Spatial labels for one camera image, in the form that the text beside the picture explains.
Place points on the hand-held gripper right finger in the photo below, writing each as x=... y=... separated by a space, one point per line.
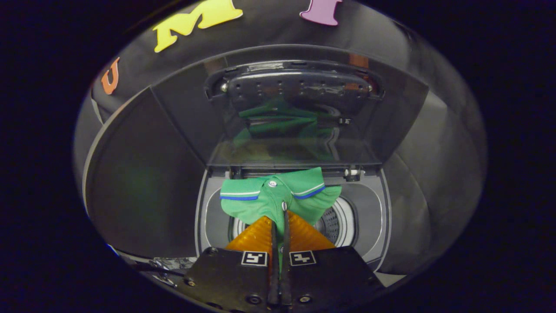
x=334 y=278

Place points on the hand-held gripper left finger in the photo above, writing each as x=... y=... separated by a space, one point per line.
x=226 y=278

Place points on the green polo shirt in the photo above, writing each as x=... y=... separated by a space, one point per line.
x=260 y=200

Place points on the dark washing machine lid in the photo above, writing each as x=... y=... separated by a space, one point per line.
x=186 y=113

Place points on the grey side table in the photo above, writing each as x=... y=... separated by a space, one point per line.
x=143 y=174

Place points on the black backdrop cloth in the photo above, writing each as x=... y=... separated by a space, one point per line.
x=269 y=32

